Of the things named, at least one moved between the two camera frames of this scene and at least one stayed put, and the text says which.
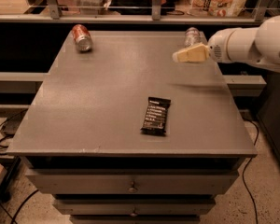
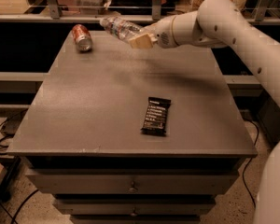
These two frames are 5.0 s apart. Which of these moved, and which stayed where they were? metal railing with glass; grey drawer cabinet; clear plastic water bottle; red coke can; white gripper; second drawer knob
Moved: white gripper; clear plastic water bottle
Stayed: grey drawer cabinet; metal railing with glass; second drawer knob; red coke can
